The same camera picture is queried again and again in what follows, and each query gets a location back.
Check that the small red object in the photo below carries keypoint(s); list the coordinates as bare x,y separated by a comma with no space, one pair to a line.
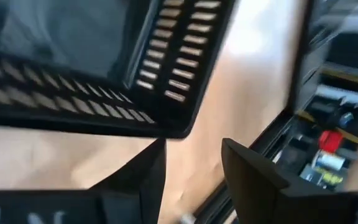
330,141

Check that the silver cylindrical object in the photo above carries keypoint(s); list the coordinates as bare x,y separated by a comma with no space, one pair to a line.
329,161

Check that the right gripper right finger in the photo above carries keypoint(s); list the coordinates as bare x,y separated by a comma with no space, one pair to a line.
250,186

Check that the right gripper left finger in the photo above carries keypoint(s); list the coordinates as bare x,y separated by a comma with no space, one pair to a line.
135,193

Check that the wooden shelf black frame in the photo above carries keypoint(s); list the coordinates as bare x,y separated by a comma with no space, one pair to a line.
253,77

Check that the black plastic slotted basket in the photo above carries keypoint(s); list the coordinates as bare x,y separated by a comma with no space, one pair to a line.
73,37

